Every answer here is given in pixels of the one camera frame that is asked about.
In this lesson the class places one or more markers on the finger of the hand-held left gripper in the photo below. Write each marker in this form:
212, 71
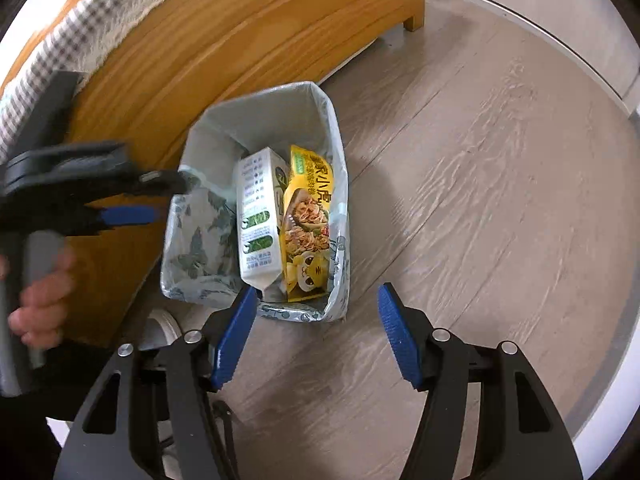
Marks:
127, 216
157, 182

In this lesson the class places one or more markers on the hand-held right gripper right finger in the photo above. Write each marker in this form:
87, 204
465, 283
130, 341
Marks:
400, 340

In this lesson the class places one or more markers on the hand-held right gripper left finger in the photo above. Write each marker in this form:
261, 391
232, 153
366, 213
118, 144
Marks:
232, 340

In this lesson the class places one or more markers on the rectangular bin with printed liner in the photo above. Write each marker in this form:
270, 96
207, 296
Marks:
200, 250

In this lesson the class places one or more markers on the person's left hand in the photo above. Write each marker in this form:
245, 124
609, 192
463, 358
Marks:
47, 300

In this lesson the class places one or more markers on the white rounded object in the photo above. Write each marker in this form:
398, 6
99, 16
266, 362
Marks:
162, 327

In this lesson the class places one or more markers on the white carton box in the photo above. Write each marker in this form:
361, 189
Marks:
257, 210

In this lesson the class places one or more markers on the yellow snack packet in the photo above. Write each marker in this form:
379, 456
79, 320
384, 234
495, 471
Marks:
305, 220

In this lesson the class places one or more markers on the dark cloth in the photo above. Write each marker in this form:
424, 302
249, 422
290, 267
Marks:
25, 440

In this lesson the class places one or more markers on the white built-in wardrobe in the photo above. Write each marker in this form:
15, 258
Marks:
550, 5

